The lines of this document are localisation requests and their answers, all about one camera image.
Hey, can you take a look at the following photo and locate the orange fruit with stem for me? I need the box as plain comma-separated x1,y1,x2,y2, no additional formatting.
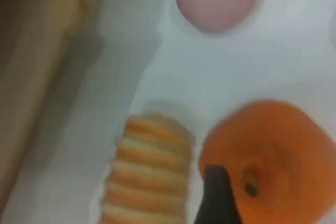
198,100,336,224

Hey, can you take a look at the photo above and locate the orange striped bread loaf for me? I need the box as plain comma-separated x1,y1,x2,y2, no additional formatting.
101,114,195,224

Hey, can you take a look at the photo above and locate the brown jute bag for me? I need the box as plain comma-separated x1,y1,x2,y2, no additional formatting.
0,0,106,209

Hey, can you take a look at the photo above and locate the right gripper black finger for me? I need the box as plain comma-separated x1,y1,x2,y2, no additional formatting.
194,164,244,224

